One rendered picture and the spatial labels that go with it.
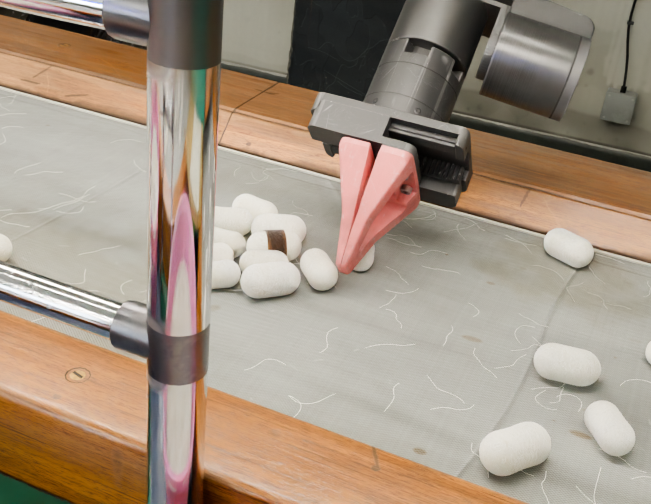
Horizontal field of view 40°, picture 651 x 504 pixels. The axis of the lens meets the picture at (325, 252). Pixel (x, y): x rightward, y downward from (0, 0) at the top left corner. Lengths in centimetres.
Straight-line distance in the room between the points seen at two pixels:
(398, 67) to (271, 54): 230
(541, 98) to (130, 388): 33
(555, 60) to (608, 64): 202
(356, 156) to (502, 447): 21
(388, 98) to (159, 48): 31
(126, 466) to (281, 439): 7
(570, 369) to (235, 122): 37
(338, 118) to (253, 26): 232
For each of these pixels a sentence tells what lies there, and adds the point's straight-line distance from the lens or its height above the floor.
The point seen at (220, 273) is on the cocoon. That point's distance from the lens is 55.
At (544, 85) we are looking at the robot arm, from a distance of 61.
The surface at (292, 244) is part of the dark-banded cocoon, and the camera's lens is 58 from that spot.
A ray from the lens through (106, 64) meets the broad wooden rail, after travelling 86.
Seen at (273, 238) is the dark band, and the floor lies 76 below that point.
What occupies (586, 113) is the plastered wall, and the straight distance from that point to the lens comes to 267.
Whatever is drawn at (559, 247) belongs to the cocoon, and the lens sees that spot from 64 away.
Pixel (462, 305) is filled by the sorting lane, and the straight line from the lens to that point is 57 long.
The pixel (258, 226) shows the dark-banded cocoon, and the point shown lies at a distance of 60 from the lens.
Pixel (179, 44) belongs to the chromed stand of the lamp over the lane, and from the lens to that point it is 28.
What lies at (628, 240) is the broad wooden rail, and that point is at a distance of 68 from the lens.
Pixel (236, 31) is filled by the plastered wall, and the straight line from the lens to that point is 291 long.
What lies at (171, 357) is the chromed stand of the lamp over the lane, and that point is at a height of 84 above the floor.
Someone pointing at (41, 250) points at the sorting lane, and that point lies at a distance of 60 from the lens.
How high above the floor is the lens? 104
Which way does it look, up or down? 29 degrees down
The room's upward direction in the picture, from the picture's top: 6 degrees clockwise
